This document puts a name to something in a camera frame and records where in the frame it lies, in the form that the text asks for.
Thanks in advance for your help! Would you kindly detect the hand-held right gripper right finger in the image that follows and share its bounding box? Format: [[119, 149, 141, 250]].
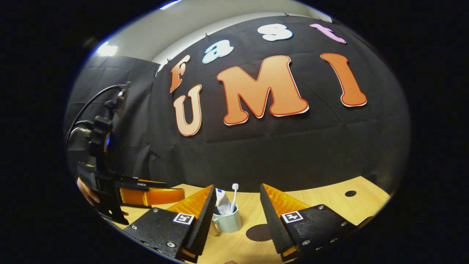
[[260, 183, 358, 262]]

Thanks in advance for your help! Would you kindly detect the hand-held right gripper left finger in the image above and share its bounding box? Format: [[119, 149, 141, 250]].
[[123, 184, 217, 264]]

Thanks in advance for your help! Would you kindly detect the dark brown round coaster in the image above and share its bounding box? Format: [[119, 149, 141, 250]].
[[246, 224, 273, 242]]

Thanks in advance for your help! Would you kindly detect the grey cup with wooden handle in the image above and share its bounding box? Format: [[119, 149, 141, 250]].
[[209, 205, 242, 236]]

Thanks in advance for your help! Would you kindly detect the white toothpaste tube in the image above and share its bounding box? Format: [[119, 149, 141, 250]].
[[215, 188, 231, 216]]

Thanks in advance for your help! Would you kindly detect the white toothbrush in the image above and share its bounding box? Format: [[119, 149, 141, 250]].
[[230, 183, 239, 214]]

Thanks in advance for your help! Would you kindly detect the wooden desktop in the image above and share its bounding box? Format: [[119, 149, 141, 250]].
[[110, 176, 391, 264]]

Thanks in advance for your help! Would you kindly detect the black backdrop cloth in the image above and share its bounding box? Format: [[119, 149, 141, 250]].
[[66, 15, 411, 193]]

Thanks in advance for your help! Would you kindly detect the ceiling light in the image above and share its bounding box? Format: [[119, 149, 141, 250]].
[[96, 42, 119, 57]]

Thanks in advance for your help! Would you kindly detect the grey cable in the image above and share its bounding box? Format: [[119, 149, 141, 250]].
[[68, 125, 93, 142]]

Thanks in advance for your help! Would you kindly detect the black cable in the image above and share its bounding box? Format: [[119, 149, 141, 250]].
[[65, 84, 123, 145]]

